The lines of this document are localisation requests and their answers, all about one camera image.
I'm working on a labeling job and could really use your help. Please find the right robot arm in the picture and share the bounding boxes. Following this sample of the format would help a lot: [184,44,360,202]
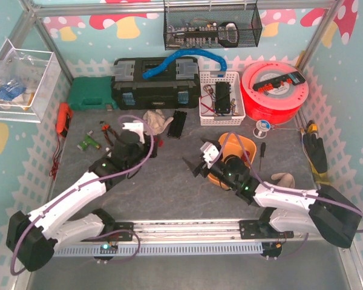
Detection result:
[184,139,363,248]

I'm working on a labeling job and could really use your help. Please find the black plastic toolbox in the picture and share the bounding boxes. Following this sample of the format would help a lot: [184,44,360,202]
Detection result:
[111,56,201,110]

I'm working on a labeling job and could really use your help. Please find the aluminium linear rail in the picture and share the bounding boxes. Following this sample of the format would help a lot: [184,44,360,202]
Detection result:
[98,219,293,244]

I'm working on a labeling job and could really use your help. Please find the red filament spool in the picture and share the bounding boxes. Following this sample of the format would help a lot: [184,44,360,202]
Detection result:
[240,60,309,124]

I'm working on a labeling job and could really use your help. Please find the black aluminium extrusion bar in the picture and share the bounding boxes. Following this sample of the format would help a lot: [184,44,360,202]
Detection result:
[167,111,187,139]

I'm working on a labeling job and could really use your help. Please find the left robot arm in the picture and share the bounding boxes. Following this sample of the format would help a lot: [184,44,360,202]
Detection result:
[6,117,155,276]

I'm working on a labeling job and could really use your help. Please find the orange handled pliers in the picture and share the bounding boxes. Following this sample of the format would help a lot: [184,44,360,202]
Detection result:
[100,121,119,147]

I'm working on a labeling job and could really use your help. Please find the black terminal strip orange levers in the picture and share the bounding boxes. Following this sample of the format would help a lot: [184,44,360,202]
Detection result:
[252,71,306,93]

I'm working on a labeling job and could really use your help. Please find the grey slotted cable duct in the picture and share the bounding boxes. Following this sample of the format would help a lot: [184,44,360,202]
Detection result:
[54,242,263,257]

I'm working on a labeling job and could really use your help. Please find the green plastic tool case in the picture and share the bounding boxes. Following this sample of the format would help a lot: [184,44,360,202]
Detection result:
[67,76,118,111]

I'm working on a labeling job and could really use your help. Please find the black power module in basket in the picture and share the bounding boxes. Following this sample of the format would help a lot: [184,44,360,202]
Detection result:
[215,82,231,114]

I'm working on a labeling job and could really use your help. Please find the clear acrylic wall box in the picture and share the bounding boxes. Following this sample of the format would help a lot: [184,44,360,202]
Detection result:
[0,39,61,123]

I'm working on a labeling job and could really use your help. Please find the black wire mesh basket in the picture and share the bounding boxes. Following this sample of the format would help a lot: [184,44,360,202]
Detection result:
[163,2,263,50]

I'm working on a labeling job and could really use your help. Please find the white leather work glove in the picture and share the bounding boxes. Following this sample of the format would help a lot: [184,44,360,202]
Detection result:
[143,109,174,135]

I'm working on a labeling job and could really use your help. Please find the blue white knit glove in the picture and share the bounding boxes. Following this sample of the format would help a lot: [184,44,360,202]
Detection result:
[0,80,26,102]

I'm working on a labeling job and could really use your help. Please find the orange plastic tray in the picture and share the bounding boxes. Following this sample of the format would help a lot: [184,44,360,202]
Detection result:
[208,132,257,187]

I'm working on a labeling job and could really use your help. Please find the black handled screwdriver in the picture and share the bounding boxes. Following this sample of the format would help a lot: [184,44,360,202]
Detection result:
[259,142,266,170]

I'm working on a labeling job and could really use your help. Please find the green circuit board part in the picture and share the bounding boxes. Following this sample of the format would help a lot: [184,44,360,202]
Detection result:
[77,130,102,151]

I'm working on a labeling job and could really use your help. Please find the white slotted plastic basket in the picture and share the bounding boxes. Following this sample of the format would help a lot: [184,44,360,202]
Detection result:
[198,71,246,126]

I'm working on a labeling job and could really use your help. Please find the yellow handled screwdriver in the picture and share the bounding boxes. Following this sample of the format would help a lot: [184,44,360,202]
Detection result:
[299,120,318,137]

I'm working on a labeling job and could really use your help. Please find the blue corrugated hose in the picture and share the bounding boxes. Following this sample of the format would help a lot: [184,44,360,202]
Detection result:
[142,49,228,80]

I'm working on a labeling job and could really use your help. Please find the solder wire spool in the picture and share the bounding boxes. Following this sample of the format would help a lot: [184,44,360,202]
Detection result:
[253,120,271,139]

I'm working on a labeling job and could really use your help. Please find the orange multimeter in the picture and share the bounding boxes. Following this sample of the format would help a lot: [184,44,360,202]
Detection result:
[56,102,73,138]

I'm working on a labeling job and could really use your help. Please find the beige cloth glove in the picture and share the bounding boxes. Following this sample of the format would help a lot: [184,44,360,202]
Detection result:
[271,172,295,188]

